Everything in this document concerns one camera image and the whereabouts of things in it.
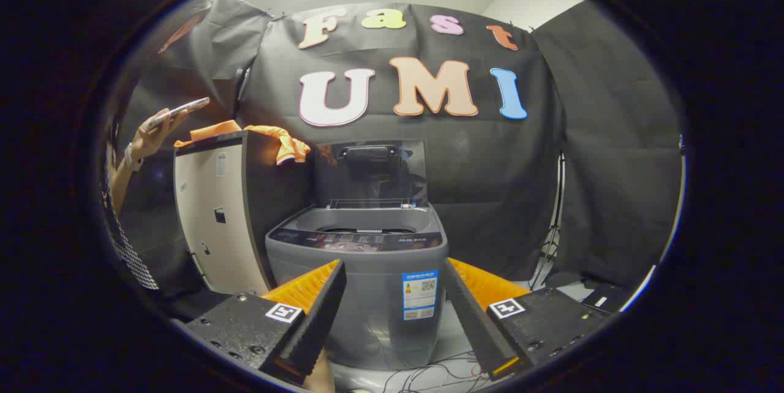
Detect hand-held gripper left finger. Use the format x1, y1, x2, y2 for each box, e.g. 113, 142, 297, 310
183, 258, 348, 386

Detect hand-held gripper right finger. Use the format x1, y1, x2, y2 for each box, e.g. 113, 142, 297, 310
441, 256, 614, 383

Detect grey washing machine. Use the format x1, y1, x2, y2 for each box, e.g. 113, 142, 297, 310
265, 200, 450, 371

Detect orange polo shirt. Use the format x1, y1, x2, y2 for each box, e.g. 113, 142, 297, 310
174, 119, 312, 166

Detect white cabinet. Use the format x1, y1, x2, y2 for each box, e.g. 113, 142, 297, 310
173, 130, 319, 296

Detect black tripod stand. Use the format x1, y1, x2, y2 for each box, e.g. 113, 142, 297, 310
528, 151, 567, 290

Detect black box with white label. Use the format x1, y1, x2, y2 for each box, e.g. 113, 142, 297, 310
579, 283, 631, 314

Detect black backdrop stand pole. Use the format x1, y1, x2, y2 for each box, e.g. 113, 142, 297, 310
233, 65, 251, 115

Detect smartphone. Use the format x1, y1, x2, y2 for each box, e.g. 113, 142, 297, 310
146, 97, 211, 132

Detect thin floor cables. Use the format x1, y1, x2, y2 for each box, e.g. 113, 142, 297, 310
343, 347, 494, 393

